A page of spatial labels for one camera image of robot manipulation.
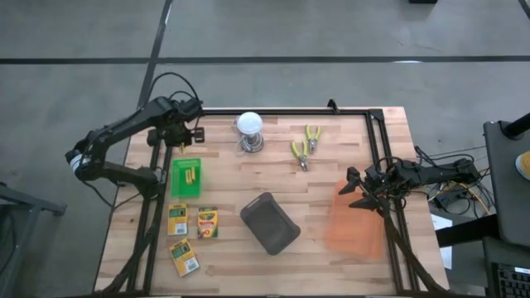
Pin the white paper sheet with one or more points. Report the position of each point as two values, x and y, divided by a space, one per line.
439 221

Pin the crayon box with barcode label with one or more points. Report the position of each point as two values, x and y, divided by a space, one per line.
177 225
184 258

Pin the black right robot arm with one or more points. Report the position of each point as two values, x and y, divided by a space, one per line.
439 169

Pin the green plastic basket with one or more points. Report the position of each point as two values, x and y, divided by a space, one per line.
178 186

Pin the grey translucent plastic bin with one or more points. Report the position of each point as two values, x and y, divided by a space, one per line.
269 223

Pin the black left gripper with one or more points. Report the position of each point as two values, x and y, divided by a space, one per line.
176 133

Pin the orange translucent plastic bin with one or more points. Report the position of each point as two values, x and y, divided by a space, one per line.
354 232

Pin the yellow highlighter pen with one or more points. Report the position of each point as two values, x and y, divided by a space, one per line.
193 174
187 177

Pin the yellow disc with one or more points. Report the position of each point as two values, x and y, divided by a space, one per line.
525 165

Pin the grey metal table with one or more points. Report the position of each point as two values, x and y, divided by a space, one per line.
16 223

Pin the black keyboard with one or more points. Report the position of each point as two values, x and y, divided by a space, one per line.
513 281

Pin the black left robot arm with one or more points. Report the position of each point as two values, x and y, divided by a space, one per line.
124 124

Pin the black pole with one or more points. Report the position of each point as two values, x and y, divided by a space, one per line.
517 126

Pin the grey side table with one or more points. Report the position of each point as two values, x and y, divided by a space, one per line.
505 198

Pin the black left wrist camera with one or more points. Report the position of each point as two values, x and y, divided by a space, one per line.
190 108

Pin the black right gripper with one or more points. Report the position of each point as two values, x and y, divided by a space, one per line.
383 184

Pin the black frame clamp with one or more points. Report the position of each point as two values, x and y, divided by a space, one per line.
332 106

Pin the crayon box with crayon picture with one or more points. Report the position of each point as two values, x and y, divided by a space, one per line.
207 223

